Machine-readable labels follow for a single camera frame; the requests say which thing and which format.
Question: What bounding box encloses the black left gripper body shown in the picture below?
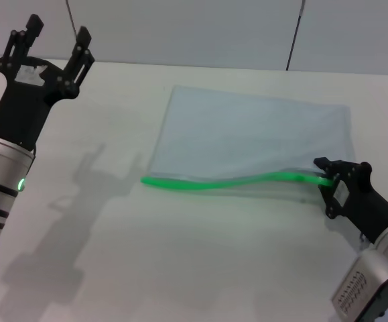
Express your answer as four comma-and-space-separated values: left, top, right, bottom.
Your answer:
0, 55, 81, 152

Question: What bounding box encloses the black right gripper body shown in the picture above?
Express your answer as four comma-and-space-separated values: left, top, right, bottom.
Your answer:
327, 161, 388, 243

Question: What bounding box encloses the translucent green-zip document bag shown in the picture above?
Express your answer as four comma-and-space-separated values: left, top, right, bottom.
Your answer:
140, 85, 357, 206

